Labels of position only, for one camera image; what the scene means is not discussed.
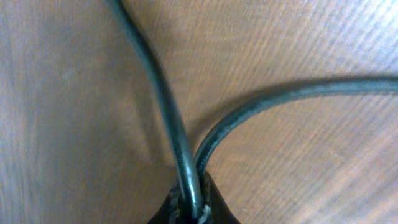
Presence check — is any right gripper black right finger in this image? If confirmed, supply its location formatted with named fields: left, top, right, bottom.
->
left=200, top=172, right=239, bottom=224

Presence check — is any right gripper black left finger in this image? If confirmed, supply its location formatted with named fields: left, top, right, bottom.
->
left=147, top=186, right=183, bottom=224

